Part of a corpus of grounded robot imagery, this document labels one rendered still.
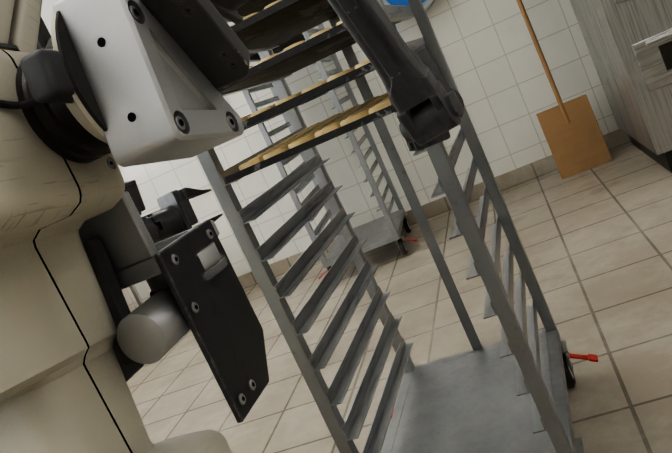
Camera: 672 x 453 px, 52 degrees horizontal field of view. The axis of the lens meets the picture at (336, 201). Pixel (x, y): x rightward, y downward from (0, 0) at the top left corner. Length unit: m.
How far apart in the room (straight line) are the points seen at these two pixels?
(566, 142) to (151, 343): 3.84
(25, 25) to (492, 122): 4.04
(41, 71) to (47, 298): 0.18
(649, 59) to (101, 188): 3.17
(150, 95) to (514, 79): 4.11
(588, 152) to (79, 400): 3.91
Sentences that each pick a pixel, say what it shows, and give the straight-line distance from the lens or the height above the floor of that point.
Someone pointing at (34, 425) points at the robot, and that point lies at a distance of 0.55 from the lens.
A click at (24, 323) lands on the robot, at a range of 0.52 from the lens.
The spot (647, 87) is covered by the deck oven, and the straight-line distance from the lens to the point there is 3.54.
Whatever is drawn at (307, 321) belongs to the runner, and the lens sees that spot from 1.56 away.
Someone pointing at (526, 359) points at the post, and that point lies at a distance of 1.46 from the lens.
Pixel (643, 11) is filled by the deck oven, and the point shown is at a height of 0.78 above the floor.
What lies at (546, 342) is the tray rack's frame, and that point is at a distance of 2.05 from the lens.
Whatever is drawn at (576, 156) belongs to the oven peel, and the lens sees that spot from 4.29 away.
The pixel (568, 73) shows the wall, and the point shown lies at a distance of 4.51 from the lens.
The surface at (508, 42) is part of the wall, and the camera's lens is 4.47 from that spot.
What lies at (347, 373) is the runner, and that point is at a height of 0.41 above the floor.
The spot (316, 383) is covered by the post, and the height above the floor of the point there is 0.47.
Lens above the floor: 1.03
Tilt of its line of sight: 8 degrees down
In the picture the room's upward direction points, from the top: 24 degrees counter-clockwise
